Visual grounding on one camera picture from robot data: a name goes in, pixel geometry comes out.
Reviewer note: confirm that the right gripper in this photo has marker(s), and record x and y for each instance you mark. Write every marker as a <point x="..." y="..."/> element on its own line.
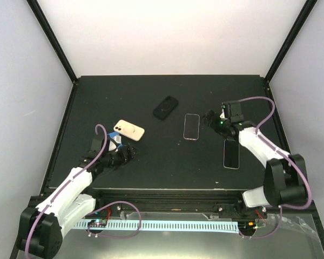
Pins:
<point x="208" y="116"/>

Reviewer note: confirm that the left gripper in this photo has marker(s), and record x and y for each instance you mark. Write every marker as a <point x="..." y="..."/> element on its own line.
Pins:
<point x="125" y="158"/>

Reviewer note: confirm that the clear phone case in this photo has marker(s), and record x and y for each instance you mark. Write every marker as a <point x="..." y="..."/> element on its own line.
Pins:
<point x="184" y="126"/>

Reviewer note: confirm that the pink phone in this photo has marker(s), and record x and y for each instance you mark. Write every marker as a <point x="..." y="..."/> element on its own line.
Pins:
<point x="191" y="126"/>

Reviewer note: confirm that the beige phone case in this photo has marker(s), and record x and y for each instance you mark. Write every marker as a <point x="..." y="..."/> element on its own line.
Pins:
<point x="129" y="130"/>

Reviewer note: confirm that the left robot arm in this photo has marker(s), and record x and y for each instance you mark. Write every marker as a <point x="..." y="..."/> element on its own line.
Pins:
<point x="43" y="227"/>

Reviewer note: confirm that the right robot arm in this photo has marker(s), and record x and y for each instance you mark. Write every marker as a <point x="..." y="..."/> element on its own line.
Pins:
<point x="285" y="182"/>

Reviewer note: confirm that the purple phone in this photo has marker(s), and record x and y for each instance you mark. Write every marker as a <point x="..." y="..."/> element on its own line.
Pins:
<point x="231" y="154"/>

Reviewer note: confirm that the black phone case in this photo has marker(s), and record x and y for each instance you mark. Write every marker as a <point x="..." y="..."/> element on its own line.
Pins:
<point x="163" y="110"/>

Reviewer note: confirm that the left control board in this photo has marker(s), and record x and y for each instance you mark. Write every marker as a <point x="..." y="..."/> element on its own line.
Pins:
<point x="97" y="223"/>

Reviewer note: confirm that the control board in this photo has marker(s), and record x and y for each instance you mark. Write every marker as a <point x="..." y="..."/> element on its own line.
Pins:
<point x="251" y="224"/>
<point x="97" y="223"/>

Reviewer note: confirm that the right control board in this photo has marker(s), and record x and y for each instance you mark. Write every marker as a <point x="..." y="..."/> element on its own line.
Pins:
<point x="251" y="224"/>

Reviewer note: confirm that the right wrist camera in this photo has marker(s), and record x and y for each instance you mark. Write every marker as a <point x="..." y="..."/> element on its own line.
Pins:
<point x="224" y="113"/>

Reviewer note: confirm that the white slotted cable duct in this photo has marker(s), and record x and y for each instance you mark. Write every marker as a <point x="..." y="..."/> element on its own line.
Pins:
<point x="161" y="225"/>

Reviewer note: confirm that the right black frame post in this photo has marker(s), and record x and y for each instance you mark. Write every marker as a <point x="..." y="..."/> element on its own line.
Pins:
<point x="290" y="38"/>

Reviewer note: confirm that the black frame post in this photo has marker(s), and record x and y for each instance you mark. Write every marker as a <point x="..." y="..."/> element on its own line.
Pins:
<point x="290" y="38"/>
<point x="48" y="31"/>

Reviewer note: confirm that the left black frame post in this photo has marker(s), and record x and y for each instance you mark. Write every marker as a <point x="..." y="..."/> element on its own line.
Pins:
<point x="48" y="31"/>

